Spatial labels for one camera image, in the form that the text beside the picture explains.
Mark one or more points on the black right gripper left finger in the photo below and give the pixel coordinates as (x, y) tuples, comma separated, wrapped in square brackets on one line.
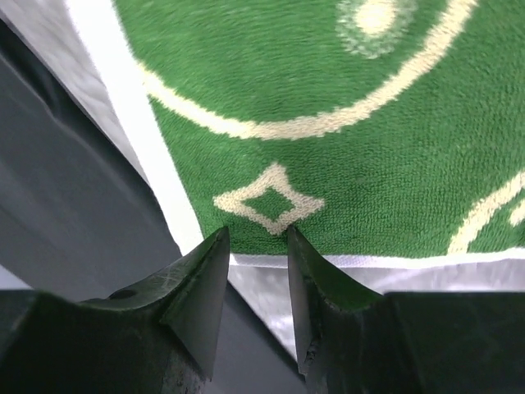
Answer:
[(158, 335)]

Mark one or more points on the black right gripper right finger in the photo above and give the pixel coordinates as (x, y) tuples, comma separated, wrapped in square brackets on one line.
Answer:
[(350, 339)]

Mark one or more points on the yellow green patterned towel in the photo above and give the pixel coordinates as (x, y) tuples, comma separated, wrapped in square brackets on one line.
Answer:
[(391, 133)]

